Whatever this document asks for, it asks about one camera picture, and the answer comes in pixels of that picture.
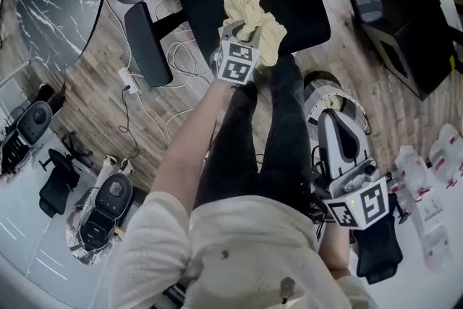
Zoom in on black swivel chair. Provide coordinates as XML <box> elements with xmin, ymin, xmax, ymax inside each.
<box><xmin>38</xmin><ymin>148</ymin><xmax>81</xmax><ymax>219</ymax></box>

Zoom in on person's dark trousers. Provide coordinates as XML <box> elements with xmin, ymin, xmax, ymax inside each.
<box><xmin>195</xmin><ymin>54</ymin><xmax>315</xmax><ymax>211</ymax></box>

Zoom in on white power strip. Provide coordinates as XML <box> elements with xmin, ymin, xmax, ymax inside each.
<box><xmin>118</xmin><ymin>67</ymin><xmax>140</xmax><ymax>93</ymax></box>

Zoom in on white water dispenser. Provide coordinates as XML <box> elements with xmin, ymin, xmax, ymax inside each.
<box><xmin>415</xmin><ymin>191</ymin><xmax>453</xmax><ymax>272</ymax></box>

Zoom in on black backpack device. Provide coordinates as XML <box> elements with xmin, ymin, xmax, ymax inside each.
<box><xmin>67</xmin><ymin>154</ymin><xmax>135</xmax><ymax>266</ymax></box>
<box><xmin>0</xmin><ymin>82</ymin><xmax>66</xmax><ymax>177</ymax></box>

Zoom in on coiled white cable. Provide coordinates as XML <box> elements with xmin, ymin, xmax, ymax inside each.
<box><xmin>155</xmin><ymin>0</ymin><xmax>218</xmax><ymax>142</ymax></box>

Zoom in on curved white desk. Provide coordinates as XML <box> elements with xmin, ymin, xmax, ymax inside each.
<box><xmin>0</xmin><ymin>126</ymin><xmax>153</xmax><ymax>309</ymax></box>

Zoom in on person's white shirt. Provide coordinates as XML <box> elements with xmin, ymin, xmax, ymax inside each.
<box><xmin>111</xmin><ymin>190</ymin><xmax>379</xmax><ymax>309</ymax></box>

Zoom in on grey clip microphone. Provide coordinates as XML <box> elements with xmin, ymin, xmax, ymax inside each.
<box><xmin>279</xmin><ymin>276</ymin><xmax>297</xmax><ymax>303</ymax></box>

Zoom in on group of clear water bottles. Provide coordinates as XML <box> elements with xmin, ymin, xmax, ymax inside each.
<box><xmin>392</xmin><ymin>122</ymin><xmax>463</xmax><ymax>202</ymax></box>

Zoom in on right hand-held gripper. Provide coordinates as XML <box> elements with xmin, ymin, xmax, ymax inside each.
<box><xmin>317</xmin><ymin>110</ymin><xmax>391</xmax><ymax>231</ymax></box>

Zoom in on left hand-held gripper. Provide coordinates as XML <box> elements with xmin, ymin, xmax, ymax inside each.
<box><xmin>211</xmin><ymin>20</ymin><xmax>263</xmax><ymax>86</ymax></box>

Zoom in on person's right forearm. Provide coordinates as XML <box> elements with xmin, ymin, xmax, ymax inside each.
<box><xmin>317</xmin><ymin>224</ymin><xmax>352</xmax><ymax>280</ymax></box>

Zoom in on white woven laundry basket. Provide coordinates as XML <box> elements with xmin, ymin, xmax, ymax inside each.
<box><xmin>302</xmin><ymin>71</ymin><xmax>373</xmax><ymax>137</ymax></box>

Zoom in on black cable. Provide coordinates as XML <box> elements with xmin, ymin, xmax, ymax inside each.
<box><xmin>118</xmin><ymin>86</ymin><xmax>140</xmax><ymax>158</ymax></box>

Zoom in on person's left forearm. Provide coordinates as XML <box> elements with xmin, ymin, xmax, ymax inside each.
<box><xmin>150</xmin><ymin>78</ymin><xmax>232</xmax><ymax>218</ymax></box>

